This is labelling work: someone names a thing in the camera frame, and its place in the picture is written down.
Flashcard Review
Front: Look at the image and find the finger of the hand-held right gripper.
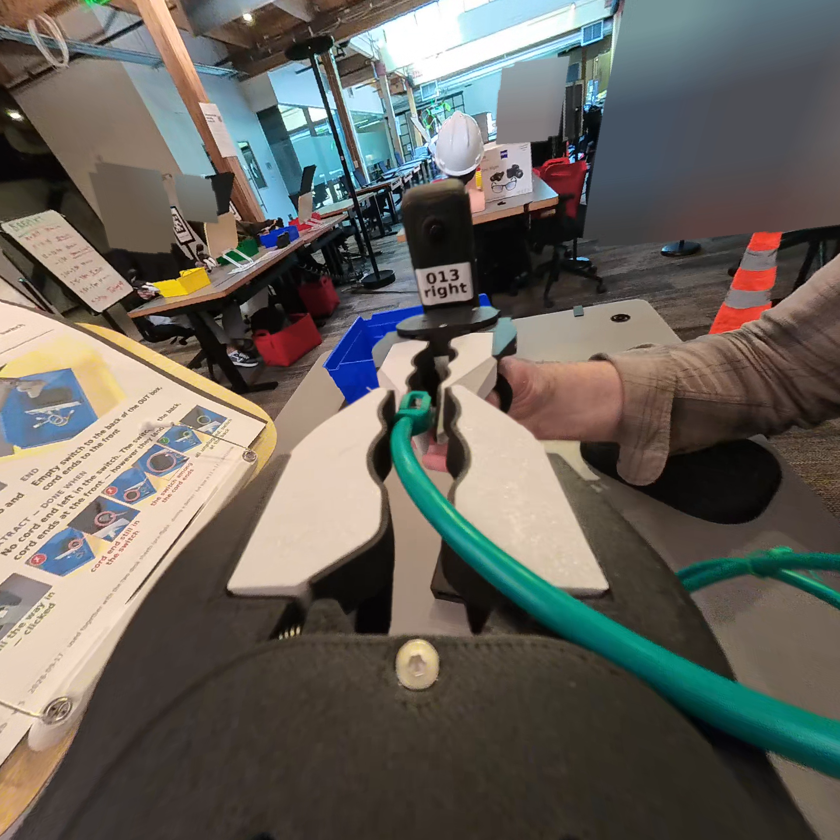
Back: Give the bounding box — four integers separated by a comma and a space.
433, 332, 498, 444
376, 338, 437, 403

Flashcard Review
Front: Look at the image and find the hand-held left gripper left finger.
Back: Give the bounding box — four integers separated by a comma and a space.
226, 387, 399, 634

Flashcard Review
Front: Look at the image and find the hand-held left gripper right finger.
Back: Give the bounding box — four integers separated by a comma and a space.
430, 384, 611, 634

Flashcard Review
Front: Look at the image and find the blue plastic bin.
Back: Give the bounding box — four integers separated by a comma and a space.
323, 293, 493, 406

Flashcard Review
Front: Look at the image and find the green ethernet cable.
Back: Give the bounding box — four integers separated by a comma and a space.
389, 390, 840, 783

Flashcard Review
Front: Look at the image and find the person's right forearm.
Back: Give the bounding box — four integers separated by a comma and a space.
591, 251, 840, 488

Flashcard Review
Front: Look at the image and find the person's right hand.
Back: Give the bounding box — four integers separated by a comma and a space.
487, 354, 626, 444

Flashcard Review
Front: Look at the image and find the wooden sign board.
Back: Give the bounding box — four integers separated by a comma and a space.
0, 320, 280, 823

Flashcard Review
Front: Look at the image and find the white printed carton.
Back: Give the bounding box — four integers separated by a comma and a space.
480, 142, 534, 203

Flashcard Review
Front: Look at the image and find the white hard hat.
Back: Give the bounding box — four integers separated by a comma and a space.
434, 111, 486, 177

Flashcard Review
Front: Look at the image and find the red floor bin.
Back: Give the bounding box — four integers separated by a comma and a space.
298, 276, 341, 320
252, 313, 324, 368

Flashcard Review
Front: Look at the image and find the black office chair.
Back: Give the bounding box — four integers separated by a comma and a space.
530, 190, 609, 307

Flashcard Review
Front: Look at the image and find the black pole stand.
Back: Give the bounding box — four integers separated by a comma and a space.
283, 35, 397, 290

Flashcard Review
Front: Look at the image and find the red tote bag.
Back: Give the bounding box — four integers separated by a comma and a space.
533, 156, 589, 219

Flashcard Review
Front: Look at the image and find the black quilted wrist rest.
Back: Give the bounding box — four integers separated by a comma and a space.
581, 435, 784, 526

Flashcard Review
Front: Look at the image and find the printed instruction sheet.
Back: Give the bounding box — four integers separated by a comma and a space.
0, 298, 268, 765

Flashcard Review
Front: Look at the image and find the tan board on stand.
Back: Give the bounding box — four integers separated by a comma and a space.
203, 213, 239, 261

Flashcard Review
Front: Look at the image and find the small yellow bin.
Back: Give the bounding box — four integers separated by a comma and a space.
151, 267, 212, 299

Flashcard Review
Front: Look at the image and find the striped orange traffic cone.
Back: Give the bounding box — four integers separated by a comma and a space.
709, 231, 785, 336

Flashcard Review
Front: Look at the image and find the handwritten whiteboard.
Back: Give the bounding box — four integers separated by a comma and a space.
0, 210, 135, 315

